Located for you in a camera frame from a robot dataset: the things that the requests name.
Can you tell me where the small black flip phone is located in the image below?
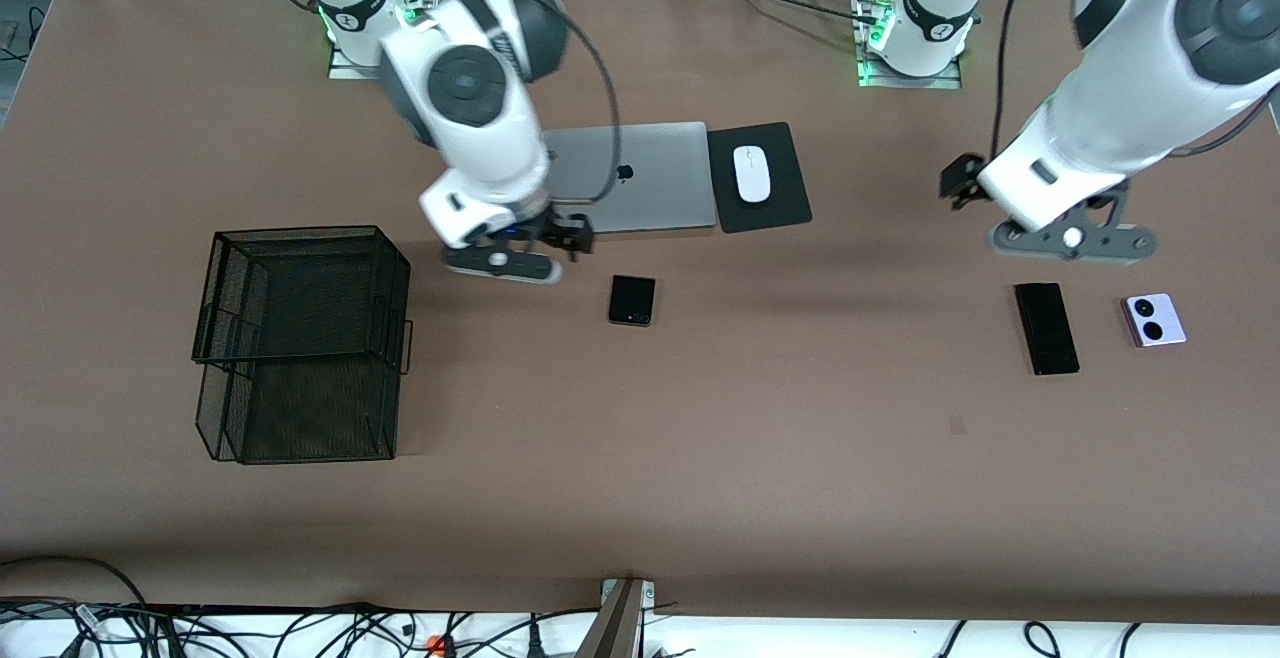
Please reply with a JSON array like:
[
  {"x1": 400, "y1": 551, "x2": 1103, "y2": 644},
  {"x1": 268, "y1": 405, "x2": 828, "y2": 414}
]
[{"x1": 608, "y1": 275, "x2": 657, "y2": 327}]

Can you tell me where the long black smartphone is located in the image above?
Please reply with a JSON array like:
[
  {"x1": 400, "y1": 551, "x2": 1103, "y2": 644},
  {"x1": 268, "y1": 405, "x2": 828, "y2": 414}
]
[{"x1": 1014, "y1": 282, "x2": 1081, "y2": 377}]

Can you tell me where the grey closed laptop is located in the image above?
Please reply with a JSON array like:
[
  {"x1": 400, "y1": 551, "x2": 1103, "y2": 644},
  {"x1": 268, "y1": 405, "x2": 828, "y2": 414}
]
[{"x1": 543, "y1": 121, "x2": 719, "y2": 235}]

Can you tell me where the white computer mouse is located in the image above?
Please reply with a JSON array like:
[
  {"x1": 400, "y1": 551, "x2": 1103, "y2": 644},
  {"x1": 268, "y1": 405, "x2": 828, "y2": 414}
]
[{"x1": 733, "y1": 145, "x2": 773, "y2": 204}]

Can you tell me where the black mouse pad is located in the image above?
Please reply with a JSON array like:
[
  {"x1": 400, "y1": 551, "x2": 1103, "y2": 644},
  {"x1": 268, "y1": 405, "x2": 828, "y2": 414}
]
[{"x1": 706, "y1": 121, "x2": 813, "y2": 235}]

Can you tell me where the lavender flip phone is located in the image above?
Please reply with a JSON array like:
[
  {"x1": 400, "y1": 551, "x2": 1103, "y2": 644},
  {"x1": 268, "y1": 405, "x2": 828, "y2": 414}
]
[{"x1": 1122, "y1": 293, "x2": 1188, "y2": 348}]

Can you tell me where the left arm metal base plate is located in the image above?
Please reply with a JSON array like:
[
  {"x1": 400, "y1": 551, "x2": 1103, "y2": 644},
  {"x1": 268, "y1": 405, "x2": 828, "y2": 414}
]
[{"x1": 857, "y1": 53, "x2": 963, "y2": 91}]

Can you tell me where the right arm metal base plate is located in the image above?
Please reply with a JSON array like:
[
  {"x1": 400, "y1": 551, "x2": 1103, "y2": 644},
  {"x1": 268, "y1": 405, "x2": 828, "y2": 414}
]
[{"x1": 328, "y1": 38, "x2": 389, "y2": 81}]

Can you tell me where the black wire mesh basket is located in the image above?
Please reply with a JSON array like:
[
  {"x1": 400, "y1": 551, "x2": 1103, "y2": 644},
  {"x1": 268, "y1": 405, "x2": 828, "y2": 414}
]
[{"x1": 190, "y1": 225, "x2": 415, "y2": 466}]

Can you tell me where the grey metal camera post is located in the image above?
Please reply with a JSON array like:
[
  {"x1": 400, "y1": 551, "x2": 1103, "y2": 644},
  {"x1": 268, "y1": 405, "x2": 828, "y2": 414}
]
[{"x1": 572, "y1": 576, "x2": 658, "y2": 658}]

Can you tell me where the grey floor cable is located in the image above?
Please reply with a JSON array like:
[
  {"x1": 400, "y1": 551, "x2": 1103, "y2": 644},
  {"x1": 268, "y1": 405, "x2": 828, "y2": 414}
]
[{"x1": 0, "y1": 555, "x2": 151, "y2": 611}]

